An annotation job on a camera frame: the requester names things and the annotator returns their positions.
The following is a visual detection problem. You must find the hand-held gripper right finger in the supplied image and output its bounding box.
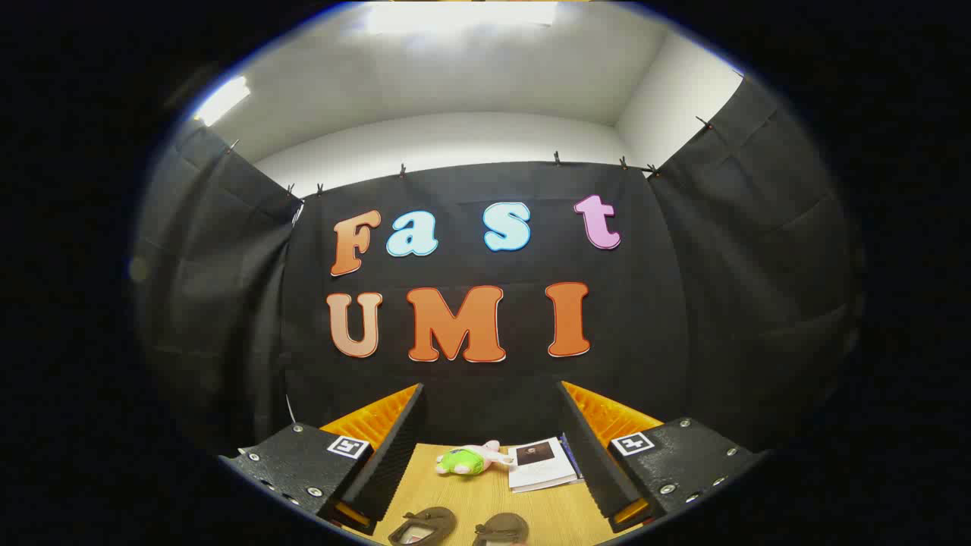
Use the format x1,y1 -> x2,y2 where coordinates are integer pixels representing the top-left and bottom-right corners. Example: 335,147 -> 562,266
558,380 -> 767,532

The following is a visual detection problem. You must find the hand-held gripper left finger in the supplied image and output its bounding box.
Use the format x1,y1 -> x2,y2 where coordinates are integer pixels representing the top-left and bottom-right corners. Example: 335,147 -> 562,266
218,383 -> 426,536

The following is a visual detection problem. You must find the brown fuzzy shoe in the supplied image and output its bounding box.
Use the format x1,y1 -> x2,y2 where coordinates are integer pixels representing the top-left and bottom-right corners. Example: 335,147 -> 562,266
388,507 -> 458,546
472,513 -> 529,546

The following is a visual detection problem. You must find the blue paperback book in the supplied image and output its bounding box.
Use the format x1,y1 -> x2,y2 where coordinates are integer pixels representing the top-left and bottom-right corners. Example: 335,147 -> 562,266
560,434 -> 585,482

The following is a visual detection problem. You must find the white paperback book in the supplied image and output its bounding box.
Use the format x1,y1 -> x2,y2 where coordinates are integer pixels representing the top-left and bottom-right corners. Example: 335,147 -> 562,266
507,437 -> 579,494

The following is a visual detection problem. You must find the green and pink plush toy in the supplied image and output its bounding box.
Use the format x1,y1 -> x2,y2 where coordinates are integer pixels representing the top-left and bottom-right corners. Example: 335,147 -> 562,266
435,440 -> 517,477

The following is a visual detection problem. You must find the black backdrop cloth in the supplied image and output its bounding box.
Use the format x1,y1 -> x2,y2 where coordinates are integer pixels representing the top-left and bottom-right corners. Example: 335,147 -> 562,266
133,72 -> 866,456

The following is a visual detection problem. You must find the small ceiling light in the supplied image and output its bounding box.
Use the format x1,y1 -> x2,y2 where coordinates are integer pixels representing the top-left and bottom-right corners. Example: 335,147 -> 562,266
193,76 -> 252,127

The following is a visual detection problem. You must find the wide ceiling light panel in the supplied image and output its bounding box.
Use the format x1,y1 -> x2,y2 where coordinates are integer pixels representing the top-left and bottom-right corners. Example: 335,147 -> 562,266
364,0 -> 559,36

